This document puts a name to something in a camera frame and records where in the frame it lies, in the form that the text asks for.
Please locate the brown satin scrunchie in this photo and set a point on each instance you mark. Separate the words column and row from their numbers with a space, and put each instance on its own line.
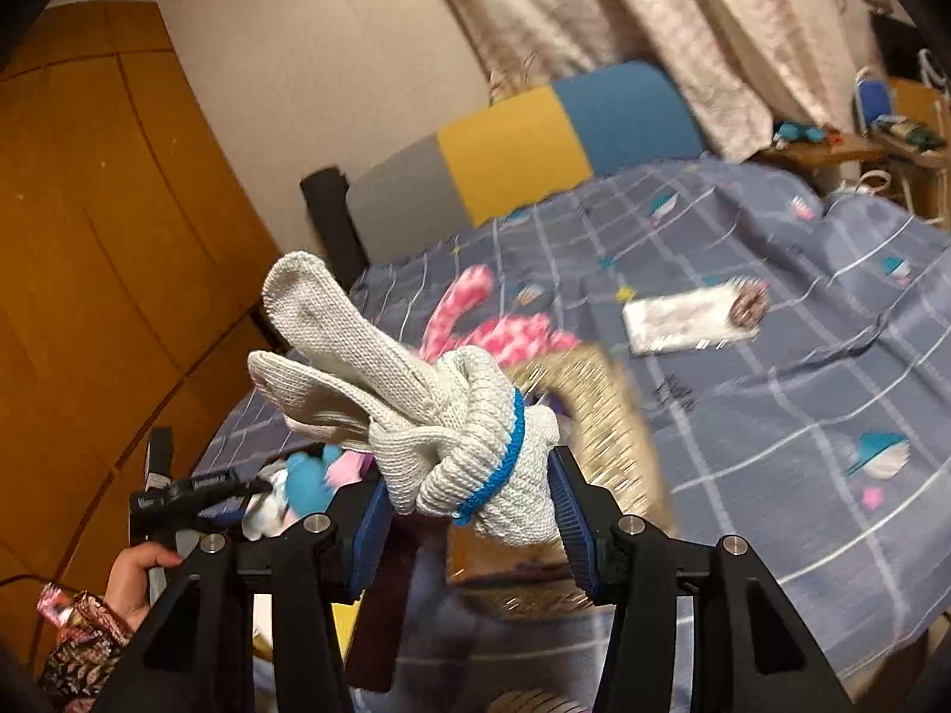
column 749, row 304

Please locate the small pink plush toy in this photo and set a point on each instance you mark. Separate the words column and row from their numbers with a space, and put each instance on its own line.
column 345, row 469

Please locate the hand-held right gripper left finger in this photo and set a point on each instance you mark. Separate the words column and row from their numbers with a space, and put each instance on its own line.
column 368, row 535

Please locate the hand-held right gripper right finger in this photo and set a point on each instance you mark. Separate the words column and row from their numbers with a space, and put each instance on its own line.
column 572, row 527

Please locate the person's left forearm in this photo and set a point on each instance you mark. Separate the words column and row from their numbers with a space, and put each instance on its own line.
column 74, row 646

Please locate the white fluffy pompom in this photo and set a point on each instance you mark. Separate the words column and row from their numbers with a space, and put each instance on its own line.
column 260, row 523

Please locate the wooden cabinet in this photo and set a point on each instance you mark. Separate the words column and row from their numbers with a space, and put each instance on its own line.
column 925, row 171

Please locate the white knit gloves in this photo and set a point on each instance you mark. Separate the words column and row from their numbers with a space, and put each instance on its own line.
column 475, row 445

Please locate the blue plush toy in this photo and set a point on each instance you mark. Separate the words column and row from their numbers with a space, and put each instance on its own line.
column 308, row 486

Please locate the gold ornate tissue box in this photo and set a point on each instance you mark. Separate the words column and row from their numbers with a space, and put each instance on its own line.
column 609, row 416

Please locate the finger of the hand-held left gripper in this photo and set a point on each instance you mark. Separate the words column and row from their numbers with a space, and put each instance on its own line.
column 223, row 490

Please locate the beige printed curtain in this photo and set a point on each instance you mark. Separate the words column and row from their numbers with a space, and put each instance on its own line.
column 631, row 15

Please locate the person's left hand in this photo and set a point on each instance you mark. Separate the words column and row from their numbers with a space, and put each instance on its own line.
column 130, row 587

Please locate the blue folding chair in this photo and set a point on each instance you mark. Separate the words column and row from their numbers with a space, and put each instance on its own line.
column 873, row 100

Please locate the black monitor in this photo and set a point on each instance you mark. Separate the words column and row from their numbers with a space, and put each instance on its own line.
column 895, row 44

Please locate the flat white plastic packet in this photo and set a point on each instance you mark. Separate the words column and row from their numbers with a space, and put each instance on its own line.
column 676, row 319

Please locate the wooden side table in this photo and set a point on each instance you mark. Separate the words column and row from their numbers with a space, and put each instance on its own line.
column 817, row 152

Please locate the pink spotted plush toy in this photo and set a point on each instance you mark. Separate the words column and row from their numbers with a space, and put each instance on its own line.
column 513, row 334

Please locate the wooden wardrobe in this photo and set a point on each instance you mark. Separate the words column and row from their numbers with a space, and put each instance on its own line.
column 111, row 238

